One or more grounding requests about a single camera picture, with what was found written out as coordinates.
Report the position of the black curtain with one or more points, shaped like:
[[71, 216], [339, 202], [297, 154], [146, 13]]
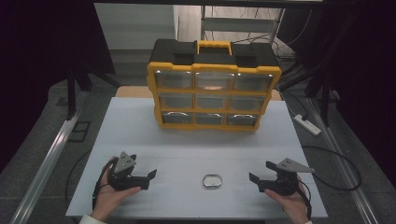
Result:
[[37, 62], [361, 62]]

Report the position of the person's left hand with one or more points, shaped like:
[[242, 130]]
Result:
[[107, 199]]

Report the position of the black floor hatch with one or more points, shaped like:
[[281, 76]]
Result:
[[79, 131]]

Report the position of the aluminium rail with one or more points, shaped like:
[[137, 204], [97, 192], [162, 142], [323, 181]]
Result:
[[342, 161], [46, 161]]

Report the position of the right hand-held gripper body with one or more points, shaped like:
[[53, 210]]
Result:
[[285, 183]]

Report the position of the group of clear drawers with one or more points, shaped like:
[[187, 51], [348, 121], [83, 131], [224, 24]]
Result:
[[174, 80]]

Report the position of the person's right hand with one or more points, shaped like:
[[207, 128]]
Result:
[[294, 207]]

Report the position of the yellow black organizer cabinet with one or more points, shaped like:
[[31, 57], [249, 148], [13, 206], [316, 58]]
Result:
[[186, 53]]

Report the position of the clear plastic drawer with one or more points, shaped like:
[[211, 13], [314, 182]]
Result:
[[214, 81]]

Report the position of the white power strip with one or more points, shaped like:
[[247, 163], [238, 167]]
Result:
[[307, 124]]

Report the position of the metal shelf frame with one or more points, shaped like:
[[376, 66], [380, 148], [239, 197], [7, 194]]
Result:
[[236, 24]]

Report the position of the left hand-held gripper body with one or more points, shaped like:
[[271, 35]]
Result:
[[124, 163]]

